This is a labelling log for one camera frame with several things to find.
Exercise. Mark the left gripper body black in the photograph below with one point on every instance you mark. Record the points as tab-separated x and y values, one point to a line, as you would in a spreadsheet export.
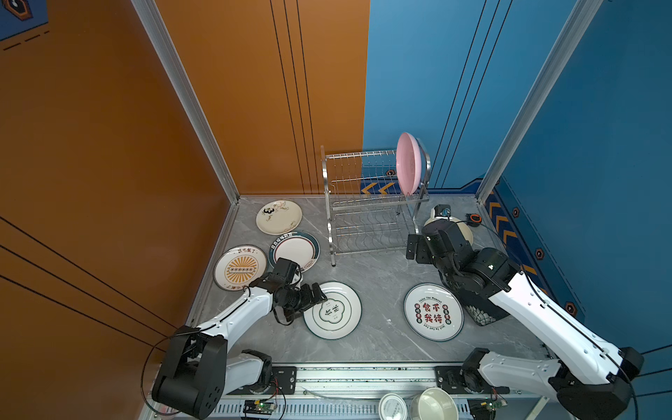
297	300

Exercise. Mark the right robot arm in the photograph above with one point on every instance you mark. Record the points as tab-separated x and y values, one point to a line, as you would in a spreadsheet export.
590	377

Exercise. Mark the white plate dark green rim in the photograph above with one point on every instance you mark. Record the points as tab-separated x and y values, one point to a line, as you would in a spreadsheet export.
299	247

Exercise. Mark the green circuit board left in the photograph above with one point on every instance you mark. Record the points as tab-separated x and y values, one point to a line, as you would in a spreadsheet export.
259	408

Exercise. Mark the white plate green flower outline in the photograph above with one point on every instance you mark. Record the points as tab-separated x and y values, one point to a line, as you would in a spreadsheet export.
338	316

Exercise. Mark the black orange tape roll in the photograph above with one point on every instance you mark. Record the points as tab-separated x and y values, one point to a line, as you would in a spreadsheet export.
474	220

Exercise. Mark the green circuit board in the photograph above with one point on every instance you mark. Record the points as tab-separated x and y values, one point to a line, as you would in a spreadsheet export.
259	408
492	406

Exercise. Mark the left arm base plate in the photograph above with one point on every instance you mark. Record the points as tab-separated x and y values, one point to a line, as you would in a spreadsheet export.
283	378

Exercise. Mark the white plate red chinese characters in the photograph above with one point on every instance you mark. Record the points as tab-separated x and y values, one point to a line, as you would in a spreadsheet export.
433	312

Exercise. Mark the green circuit board right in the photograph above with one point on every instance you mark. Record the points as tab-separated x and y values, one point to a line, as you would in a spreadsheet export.
492	406

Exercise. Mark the white plate orange sunburst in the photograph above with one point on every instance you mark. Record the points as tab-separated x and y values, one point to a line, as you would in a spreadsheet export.
239	267

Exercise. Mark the dark square floral plate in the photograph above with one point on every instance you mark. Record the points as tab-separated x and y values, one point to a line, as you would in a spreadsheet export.
480	312

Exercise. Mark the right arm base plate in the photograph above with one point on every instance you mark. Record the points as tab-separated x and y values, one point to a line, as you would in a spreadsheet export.
456	380

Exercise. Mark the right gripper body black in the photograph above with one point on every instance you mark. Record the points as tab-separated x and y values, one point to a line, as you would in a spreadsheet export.
423	255

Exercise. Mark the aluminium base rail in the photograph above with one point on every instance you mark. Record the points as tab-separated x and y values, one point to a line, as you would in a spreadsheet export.
354	390

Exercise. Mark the plain cream plate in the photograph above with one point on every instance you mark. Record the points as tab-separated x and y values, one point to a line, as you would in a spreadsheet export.
464	229

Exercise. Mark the white round lid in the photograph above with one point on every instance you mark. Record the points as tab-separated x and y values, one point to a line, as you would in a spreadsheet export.
393	407

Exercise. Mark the cream plate with panda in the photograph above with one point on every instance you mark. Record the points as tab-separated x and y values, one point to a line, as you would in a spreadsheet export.
279	217

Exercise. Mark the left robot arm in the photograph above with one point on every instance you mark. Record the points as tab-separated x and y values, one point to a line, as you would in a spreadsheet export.
197	369

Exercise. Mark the white bowl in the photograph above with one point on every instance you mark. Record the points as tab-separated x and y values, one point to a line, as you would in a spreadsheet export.
433	404

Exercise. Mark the steel two-tier dish rack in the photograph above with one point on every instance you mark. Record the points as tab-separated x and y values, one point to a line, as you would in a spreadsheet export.
366	208

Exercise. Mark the pink plate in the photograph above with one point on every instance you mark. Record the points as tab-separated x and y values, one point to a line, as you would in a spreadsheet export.
410	163

